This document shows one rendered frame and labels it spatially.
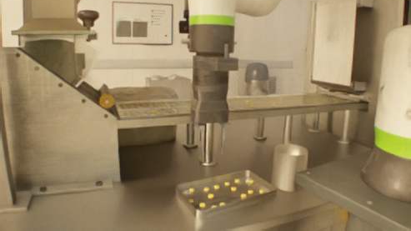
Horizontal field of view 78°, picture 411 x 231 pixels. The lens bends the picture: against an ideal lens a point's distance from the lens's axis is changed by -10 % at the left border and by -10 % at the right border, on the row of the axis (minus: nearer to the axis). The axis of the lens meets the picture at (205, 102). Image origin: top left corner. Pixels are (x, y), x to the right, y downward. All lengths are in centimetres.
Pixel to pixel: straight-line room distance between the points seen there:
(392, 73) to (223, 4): 31
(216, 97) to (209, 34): 13
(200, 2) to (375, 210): 44
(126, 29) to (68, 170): 387
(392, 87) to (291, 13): 530
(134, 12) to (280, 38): 270
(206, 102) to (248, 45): 460
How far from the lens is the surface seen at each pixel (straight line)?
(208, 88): 55
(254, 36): 521
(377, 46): 107
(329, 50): 113
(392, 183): 47
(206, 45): 54
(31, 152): 70
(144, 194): 66
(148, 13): 455
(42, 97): 67
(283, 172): 68
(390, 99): 46
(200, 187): 68
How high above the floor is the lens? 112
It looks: 11 degrees down
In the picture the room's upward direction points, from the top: 1 degrees clockwise
